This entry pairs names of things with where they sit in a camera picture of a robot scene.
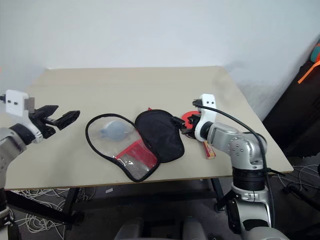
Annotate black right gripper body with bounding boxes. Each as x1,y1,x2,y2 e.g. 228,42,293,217
183,113,201,139

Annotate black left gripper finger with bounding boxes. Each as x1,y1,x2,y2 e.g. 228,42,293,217
55,109,81,131
37,105,60,118

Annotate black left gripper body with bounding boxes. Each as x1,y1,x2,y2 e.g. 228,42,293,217
29,109,57,140

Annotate red and black bag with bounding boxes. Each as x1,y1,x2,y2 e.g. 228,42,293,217
85,107,186,183

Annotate black cabinet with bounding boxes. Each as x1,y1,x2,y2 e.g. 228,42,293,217
261,37,320,159

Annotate teal and orange object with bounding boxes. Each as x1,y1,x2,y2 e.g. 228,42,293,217
309,42,320,63

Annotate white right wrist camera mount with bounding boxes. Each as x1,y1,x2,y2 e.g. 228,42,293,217
193,93,218,142

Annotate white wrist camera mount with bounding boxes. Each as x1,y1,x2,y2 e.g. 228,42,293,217
193,93,218,142
4,89,45,145

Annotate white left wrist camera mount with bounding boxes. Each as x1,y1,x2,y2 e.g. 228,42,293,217
4,89,45,145

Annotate white floor cables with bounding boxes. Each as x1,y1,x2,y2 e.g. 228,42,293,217
4,186,97,235

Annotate black table frame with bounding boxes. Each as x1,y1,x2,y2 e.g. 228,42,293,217
5,176,237,227

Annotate black floor cables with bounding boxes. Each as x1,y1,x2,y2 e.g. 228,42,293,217
271,163,320,208

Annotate orange strap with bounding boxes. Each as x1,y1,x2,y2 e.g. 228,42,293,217
297,59,320,85

